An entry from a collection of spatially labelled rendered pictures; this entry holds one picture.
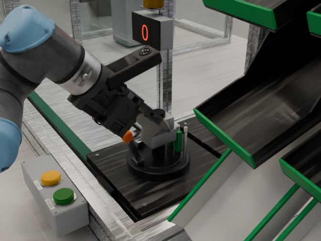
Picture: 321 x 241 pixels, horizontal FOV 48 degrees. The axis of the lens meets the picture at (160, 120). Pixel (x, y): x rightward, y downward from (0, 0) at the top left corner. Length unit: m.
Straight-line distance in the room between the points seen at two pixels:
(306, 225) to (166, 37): 0.53
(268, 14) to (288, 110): 0.17
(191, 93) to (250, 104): 0.89
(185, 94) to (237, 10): 1.00
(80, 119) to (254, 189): 0.67
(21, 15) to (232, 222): 0.43
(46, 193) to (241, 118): 0.44
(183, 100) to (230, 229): 0.82
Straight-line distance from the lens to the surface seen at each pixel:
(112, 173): 0.79
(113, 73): 0.64
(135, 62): 0.65
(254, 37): 0.55
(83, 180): 0.81
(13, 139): 0.46
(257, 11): 0.38
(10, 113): 0.50
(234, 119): 0.50
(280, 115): 0.49
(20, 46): 0.55
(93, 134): 1.03
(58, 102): 1.24
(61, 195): 0.75
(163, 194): 0.73
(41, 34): 0.55
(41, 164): 0.87
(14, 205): 0.93
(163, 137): 0.76
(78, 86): 0.60
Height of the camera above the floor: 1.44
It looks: 29 degrees down
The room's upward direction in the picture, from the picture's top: straight up
